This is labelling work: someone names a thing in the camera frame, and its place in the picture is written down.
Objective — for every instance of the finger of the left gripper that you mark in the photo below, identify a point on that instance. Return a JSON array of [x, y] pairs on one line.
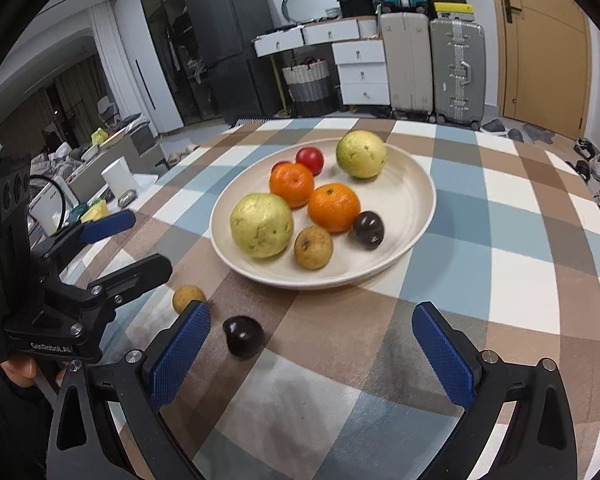
[[132, 281], [91, 232]]

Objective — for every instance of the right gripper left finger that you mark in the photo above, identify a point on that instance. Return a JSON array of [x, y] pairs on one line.
[[84, 441]]

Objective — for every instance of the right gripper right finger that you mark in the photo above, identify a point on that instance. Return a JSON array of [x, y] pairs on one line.
[[539, 442]]

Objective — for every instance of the dark plum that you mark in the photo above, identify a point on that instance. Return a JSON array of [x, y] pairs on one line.
[[368, 229], [244, 336]]

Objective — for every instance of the large green-yellow guava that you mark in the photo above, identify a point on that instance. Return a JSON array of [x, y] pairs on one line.
[[261, 225]]

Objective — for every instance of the brown longan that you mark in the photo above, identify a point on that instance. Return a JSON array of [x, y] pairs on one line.
[[184, 295], [313, 248]]

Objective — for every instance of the orange mandarin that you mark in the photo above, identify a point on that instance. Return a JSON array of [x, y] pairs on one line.
[[294, 183], [334, 207]]

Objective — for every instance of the small yellow guava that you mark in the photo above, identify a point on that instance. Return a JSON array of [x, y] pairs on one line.
[[361, 154]]

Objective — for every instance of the left hand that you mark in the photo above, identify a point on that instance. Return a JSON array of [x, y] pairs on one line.
[[21, 370]]

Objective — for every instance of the yellow snack bag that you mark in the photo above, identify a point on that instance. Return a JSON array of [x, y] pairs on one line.
[[97, 211]]

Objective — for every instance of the white cylinder container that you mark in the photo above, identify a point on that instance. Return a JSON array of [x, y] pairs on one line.
[[119, 177]]

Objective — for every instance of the cream round plate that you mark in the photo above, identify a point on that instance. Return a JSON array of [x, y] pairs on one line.
[[403, 196]]

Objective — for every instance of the checkered tablecloth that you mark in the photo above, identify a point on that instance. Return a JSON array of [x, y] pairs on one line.
[[341, 389]]

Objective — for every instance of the black refrigerator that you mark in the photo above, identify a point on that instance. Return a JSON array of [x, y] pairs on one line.
[[242, 83]]

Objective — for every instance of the wicker basket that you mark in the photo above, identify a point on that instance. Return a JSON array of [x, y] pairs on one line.
[[310, 87]]

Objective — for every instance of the white drawer desk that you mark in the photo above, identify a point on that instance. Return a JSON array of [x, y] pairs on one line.
[[358, 52]]

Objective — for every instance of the beige suitcase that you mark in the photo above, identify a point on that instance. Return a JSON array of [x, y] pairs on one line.
[[408, 57]]

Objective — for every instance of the silver aluminium suitcase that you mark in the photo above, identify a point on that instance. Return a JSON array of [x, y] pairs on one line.
[[458, 57]]

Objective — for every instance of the wooden door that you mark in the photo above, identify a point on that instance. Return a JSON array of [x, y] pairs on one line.
[[545, 63]]

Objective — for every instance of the yellow black shoebox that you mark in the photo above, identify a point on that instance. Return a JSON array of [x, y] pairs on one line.
[[455, 11]]

